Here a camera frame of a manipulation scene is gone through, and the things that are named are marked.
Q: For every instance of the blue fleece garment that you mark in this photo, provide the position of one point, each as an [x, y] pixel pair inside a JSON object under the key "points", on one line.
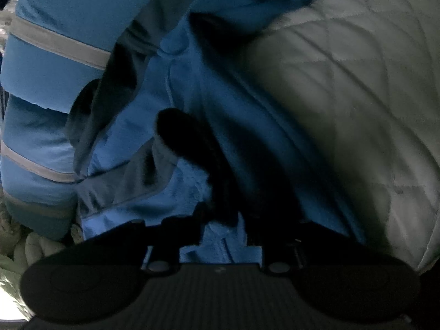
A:
{"points": [[223, 92]]}

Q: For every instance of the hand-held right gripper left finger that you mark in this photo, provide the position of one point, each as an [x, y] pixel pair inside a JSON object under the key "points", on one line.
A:
{"points": [[189, 230]]}

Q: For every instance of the blue pillow with grey stripes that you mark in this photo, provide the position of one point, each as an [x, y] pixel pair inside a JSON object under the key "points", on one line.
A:
{"points": [[34, 137], [68, 7]]}

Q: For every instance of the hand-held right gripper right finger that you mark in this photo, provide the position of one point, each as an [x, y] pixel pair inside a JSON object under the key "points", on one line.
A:
{"points": [[254, 233]]}

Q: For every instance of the grey quilted bedspread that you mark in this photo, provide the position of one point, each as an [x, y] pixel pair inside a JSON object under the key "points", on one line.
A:
{"points": [[343, 110]]}

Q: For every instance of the green and white comforter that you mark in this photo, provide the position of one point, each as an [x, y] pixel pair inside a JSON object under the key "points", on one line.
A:
{"points": [[13, 282]]}

